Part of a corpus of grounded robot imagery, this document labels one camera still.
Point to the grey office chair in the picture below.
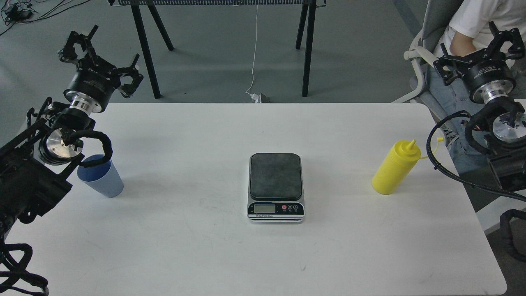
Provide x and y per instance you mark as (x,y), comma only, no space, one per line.
(421,53)

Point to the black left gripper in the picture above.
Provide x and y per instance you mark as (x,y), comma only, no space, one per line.
(92,77)

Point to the white power adapter on floor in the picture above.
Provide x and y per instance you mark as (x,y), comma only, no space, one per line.
(257,98)

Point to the seated person in white shirt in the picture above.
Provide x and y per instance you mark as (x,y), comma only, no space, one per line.
(469,31)

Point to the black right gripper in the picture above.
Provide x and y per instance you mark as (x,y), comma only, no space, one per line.
(490,77)

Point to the blue ribbed plastic cup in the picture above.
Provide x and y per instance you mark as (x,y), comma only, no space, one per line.
(103,178)

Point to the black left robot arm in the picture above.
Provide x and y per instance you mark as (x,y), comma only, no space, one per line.
(59,139)

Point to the white side table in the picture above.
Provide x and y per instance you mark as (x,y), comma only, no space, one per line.
(489,215)

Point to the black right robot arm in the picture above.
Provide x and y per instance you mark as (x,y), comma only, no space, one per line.
(498,130)

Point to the yellow squeeze bottle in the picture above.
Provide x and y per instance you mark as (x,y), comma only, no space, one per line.
(396,165)

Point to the digital kitchen scale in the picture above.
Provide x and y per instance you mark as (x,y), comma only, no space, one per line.
(275,189)

